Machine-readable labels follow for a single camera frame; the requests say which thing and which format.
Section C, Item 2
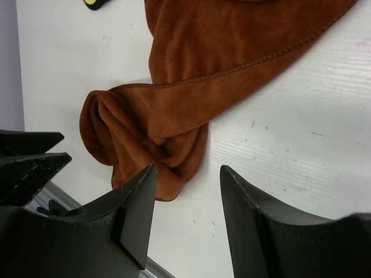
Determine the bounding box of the brown microfiber towel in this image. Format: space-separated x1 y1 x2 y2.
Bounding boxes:
79 0 355 201

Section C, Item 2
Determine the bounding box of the yellow microfiber towel black trim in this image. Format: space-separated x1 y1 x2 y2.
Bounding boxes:
83 0 110 11

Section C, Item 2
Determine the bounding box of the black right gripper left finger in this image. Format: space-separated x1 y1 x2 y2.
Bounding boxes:
1 165 158 277

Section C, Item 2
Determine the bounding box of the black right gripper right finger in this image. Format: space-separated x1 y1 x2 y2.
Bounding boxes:
220 165 370 277

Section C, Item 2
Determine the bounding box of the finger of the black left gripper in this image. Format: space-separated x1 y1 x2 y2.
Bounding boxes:
1 130 64 157
1 153 72 206

